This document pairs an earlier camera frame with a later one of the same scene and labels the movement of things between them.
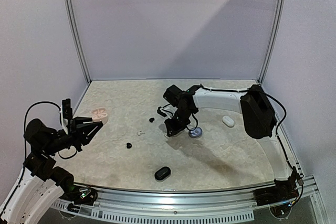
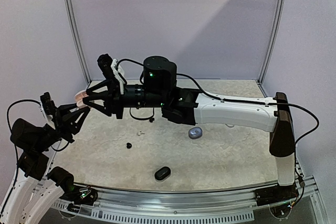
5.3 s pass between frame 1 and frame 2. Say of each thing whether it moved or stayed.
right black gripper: moved
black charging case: stayed
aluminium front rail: stayed
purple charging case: stayed
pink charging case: moved
